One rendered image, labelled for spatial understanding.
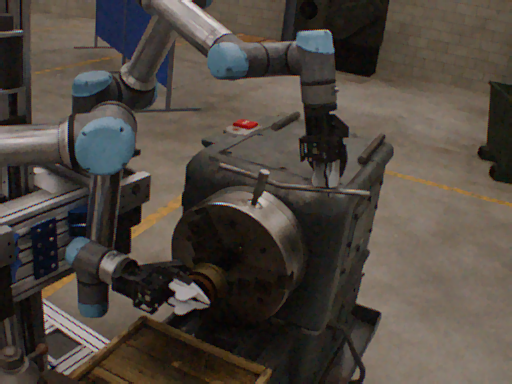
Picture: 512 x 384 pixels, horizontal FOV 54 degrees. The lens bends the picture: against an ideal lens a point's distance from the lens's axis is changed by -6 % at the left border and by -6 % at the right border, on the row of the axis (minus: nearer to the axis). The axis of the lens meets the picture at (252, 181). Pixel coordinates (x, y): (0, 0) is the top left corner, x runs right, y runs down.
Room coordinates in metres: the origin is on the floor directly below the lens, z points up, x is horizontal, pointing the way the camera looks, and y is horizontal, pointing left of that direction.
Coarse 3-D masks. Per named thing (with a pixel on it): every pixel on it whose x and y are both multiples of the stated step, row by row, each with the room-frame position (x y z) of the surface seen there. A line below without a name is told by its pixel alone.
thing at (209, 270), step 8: (200, 264) 1.01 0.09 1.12; (208, 264) 1.00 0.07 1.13; (192, 272) 0.98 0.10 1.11; (200, 272) 0.97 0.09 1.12; (208, 272) 0.97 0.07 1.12; (216, 272) 0.99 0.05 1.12; (224, 272) 1.02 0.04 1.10; (200, 280) 0.95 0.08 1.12; (208, 280) 0.96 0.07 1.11; (216, 280) 0.97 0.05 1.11; (224, 280) 0.98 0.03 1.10; (200, 288) 1.00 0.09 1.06; (208, 288) 0.94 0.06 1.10; (216, 288) 0.95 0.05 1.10; (224, 288) 0.98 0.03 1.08; (208, 296) 0.93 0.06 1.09; (216, 296) 0.95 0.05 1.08
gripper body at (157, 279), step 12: (120, 264) 0.97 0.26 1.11; (132, 264) 0.99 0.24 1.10; (120, 276) 0.95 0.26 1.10; (132, 276) 0.96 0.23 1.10; (144, 276) 0.93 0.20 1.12; (156, 276) 0.95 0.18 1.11; (120, 288) 0.94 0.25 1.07; (132, 288) 0.92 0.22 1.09; (144, 288) 0.91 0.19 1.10; (156, 288) 0.91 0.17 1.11; (168, 288) 0.95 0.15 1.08; (144, 300) 0.91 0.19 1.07; (156, 300) 0.91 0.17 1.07
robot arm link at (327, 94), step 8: (304, 88) 1.09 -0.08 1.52; (312, 88) 1.07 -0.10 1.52; (320, 88) 1.07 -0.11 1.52; (328, 88) 1.08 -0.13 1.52; (336, 88) 1.09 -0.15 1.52; (304, 96) 1.09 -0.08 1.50; (312, 96) 1.07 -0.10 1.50; (320, 96) 1.07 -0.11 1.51; (328, 96) 1.07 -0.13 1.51; (336, 96) 1.09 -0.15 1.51; (304, 104) 1.09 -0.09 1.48; (312, 104) 1.07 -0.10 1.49; (320, 104) 1.07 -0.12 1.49; (328, 104) 1.08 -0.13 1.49
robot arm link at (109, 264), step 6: (114, 252) 1.00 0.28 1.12; (108, 258) 0.98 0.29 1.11; (114, 258) 0.98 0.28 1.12; (120, 258) 0.99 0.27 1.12; (102, 264) 0.97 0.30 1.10; (108, 264) 0.97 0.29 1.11; (114, 264) 0.97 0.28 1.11; (102, 270) 0.97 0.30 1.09; (108, 270) 0.96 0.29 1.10; (114, 270) 0.96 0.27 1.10; (102, 276) 0.97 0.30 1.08; (108, 276) 0.96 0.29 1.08; (108, 282) 0.96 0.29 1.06
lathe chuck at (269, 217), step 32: (224, 192) 1.17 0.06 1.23; (224, 224) 1.08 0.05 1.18; (256, 224) 1.05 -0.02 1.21; (288, 224) 1.10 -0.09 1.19; (192, 256) 1.11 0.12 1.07; (224, 256) 1.15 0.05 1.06; (256, 256) 1.05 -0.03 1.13; (288, 256) 1.03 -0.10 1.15; (288, 288) 1.02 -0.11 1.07; (256, 320) 1.04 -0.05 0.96
